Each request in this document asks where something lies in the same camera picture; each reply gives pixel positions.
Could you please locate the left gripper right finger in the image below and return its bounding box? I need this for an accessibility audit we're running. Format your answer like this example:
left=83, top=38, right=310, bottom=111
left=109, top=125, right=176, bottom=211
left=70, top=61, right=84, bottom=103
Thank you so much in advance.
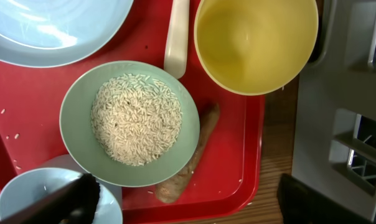
left=277, top=174, right=372, bottom=224

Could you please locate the brown carrot-shaped root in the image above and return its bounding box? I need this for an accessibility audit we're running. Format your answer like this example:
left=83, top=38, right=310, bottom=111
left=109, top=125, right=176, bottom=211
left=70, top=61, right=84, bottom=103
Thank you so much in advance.
left=154, top=103, right=220, bottom=203

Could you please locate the green bowl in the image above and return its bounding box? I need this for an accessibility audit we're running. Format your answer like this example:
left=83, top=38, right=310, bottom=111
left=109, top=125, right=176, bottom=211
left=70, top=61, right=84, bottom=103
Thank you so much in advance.
left=59, top=60, right=200, bottom=187

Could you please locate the white rice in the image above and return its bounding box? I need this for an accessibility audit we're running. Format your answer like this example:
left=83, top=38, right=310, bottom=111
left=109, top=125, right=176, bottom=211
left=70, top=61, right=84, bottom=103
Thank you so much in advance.
left=90, top=73, right=183, bottom=166

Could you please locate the large light blue plate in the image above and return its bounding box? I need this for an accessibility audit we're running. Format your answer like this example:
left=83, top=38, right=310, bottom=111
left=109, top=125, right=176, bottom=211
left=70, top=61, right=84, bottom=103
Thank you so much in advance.
left=0, top=0, right=133, bottom=68

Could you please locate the yellow plastic cup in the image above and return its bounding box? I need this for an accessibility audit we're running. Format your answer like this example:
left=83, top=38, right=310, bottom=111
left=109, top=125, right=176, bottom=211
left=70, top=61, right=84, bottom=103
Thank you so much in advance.
left=194, top=0, right=319, bottom=96

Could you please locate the white plastic spoon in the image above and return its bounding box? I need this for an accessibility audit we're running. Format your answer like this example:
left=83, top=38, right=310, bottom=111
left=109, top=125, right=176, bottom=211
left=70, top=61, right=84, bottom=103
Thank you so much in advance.
left=164, top=0, right=190, bottom=79

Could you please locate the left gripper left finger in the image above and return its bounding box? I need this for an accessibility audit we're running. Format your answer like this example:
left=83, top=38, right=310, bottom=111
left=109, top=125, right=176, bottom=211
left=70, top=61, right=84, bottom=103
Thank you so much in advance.
left=0, top=174, right=100, bottom=224

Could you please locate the grey dishwasher rack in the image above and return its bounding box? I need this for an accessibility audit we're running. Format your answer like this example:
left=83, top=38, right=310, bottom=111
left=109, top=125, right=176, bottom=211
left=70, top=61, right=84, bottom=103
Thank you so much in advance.
left=292, top=1, right=376, bottom=221

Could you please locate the small light blue bowl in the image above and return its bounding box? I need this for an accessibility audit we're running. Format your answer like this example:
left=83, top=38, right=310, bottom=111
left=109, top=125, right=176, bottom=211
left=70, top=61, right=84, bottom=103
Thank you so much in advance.
left=0, top=155, right=123, bottom=224

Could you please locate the red serving tray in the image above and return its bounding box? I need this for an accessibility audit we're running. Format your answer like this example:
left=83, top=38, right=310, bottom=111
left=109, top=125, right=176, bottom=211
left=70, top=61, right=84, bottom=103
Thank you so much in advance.
left=0, top=0, right=265, bottom=223

